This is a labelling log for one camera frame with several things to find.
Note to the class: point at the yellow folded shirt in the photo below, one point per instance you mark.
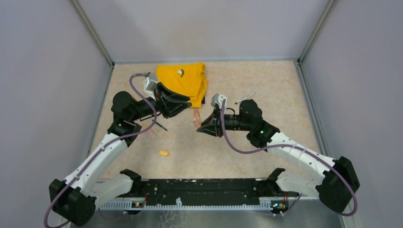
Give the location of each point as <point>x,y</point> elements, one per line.
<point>188,79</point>

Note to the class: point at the white marker pen black tip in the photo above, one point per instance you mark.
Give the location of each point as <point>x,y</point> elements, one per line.
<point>245,98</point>

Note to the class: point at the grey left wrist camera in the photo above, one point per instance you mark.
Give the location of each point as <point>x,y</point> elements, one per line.
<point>149,84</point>

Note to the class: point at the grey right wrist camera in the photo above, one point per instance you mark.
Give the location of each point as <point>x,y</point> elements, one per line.
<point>217,100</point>

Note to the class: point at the thin black pen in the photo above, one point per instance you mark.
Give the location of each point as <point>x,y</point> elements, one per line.
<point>161,126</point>

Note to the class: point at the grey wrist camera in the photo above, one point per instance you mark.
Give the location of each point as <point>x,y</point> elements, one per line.
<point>217,100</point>
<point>149,84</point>

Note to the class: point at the orange highlighter cap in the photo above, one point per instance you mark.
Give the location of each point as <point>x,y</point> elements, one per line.
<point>163,153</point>

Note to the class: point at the orange highlighter pen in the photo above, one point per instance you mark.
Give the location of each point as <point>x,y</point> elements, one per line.
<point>196,118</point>

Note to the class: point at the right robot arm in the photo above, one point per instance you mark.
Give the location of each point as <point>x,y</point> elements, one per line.
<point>333,181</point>

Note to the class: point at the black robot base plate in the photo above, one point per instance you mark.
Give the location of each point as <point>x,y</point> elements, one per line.
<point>206,194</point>

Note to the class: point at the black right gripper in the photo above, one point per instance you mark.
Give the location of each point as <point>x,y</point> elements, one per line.
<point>215,128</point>

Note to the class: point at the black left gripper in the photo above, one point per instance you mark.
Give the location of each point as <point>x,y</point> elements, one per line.
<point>170,103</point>

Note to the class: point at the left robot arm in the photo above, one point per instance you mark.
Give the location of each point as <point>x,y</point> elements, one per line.
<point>79,195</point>

